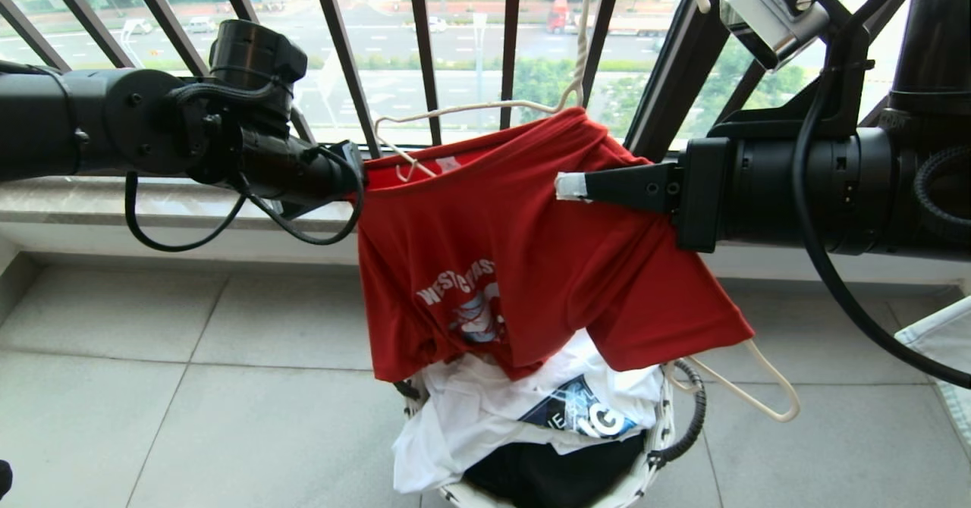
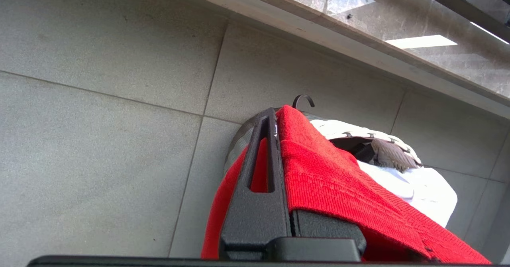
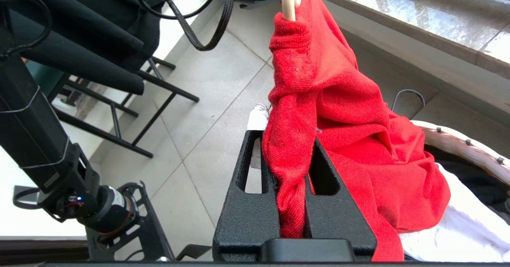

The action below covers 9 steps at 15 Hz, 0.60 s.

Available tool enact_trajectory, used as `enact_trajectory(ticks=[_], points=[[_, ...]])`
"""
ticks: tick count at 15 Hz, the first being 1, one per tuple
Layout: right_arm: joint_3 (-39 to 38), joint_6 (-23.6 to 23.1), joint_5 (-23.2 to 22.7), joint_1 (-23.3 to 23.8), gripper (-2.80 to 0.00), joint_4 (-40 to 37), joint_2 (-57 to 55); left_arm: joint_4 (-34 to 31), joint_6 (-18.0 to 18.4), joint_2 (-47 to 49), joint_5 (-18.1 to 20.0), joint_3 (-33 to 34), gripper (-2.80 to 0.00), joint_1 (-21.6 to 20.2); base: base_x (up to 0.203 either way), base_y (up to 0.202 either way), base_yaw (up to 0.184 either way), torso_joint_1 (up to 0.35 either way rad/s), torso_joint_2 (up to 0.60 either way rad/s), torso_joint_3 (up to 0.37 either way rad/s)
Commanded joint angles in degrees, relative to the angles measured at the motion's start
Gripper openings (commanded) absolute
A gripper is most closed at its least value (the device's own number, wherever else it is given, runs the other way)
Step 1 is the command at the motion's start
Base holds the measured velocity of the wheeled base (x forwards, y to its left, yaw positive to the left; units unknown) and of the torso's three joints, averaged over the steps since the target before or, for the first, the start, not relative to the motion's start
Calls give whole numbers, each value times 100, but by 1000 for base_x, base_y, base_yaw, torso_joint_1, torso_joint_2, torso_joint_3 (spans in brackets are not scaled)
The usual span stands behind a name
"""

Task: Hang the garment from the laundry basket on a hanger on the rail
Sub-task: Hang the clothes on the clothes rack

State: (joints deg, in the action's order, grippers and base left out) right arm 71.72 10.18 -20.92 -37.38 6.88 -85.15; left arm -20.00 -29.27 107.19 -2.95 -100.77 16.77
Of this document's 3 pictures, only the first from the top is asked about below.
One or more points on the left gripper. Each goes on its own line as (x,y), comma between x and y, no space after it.
(303,170)

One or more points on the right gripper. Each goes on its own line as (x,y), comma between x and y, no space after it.
(781,189)

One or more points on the red printed t-shirt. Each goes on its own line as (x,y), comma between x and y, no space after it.
(516,250)

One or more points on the white clothes hanger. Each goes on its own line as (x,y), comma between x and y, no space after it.
(791,414)

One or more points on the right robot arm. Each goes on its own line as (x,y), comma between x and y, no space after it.
(933,38)

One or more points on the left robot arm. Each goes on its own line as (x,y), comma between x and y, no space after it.
(98,121)

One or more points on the white laundry basket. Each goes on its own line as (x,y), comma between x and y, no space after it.
(658,432)

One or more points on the black garment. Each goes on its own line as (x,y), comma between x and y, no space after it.
(554,470)

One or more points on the red truck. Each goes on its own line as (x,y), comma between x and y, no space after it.
(560,17)

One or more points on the stone window sill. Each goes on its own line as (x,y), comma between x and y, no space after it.
(76,199)

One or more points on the white printed t-shirt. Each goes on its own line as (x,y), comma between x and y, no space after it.
(470,409)

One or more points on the white fabric bag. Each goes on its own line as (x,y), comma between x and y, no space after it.
(948,341)

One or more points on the thick black window frame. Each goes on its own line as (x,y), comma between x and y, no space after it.
(671,68)

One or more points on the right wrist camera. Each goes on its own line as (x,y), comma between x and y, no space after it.
(766,15)

